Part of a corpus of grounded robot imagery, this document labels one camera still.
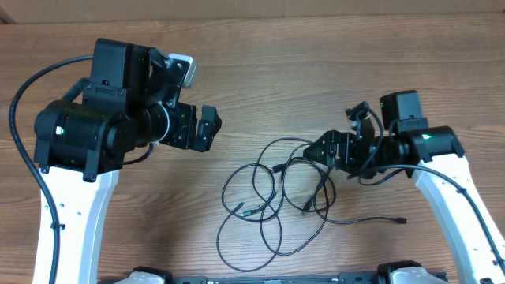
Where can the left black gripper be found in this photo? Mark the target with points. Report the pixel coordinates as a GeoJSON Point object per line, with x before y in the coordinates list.
{"type": "Point", "coordinates": [185, 136]}

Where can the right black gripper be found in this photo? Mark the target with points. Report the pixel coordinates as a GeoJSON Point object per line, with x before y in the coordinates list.
{"type": "Point", "coordinates": [332, 142]}

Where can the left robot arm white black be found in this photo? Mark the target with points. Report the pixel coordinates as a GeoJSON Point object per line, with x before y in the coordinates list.
{"type": "Point", "coordinates": [130, 100]}

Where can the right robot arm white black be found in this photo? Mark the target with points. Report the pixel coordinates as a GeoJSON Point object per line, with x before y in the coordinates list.
{"type": "Point", "coordinates": [400, 138]}

